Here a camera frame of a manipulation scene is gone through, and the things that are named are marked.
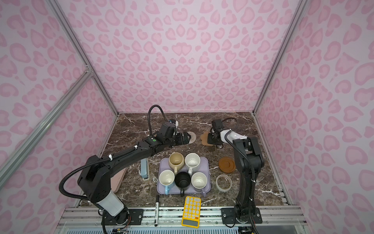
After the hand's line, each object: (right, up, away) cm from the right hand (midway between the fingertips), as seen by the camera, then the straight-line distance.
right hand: (211, 139), depth 101 cm
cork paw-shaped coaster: (-5, +1, +5) cm, 7 cm away
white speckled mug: (-14, -13, -10) cm, 21 cm away
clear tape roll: (+5, -23, -17) cm, 29 cm away
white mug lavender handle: (-9, -22, -17) cm, 30 cm away
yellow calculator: (-14, -34, -28) cm, 46 cm away
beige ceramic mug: (-23, -12, -10) cm, 28 cm away
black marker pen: (-31, -34, -28) cm, 54 cm away
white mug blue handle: (-28, -20, -18) cm, 39 cm away
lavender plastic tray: (-31, -14, -10) cm, 36 cm away
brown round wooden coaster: (+8, -15, -10) cm, 20 cm away
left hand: (-16, +4, -17) cm, 24 cm away
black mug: (-19, -22, -18) cm, 34 cm away
